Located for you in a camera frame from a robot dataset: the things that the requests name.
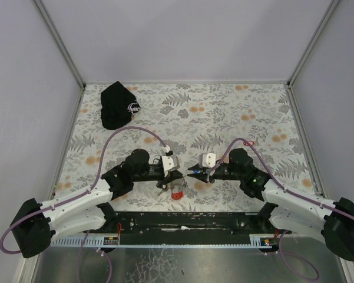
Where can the red key tag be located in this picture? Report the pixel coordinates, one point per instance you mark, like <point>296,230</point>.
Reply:
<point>249,143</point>

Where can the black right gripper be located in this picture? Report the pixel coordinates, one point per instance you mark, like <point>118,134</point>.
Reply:
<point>209,175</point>

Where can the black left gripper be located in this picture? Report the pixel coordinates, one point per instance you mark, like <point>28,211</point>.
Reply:
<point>169,175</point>

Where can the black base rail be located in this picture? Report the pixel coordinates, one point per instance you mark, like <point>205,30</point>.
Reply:
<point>187,228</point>

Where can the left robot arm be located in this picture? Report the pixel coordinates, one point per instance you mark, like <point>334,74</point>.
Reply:
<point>37,224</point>

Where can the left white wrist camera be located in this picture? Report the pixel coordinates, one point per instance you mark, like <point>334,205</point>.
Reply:
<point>170,161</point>

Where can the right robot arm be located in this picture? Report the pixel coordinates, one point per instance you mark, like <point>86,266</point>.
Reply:
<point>325,220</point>

